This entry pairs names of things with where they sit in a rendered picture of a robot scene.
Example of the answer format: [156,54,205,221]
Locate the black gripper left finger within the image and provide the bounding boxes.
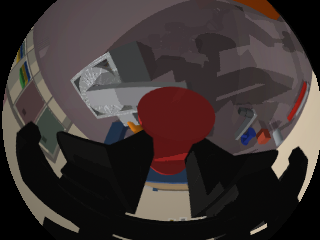
[56,129,155,215]

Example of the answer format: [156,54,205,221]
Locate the light grey cylinder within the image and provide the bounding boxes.
[272,128,284,147]

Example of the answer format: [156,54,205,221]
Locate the grey crank handle with dark red knob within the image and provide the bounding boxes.
[85,81,216,176]

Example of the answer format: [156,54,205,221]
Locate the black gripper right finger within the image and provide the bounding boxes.
[184,137,279,219]

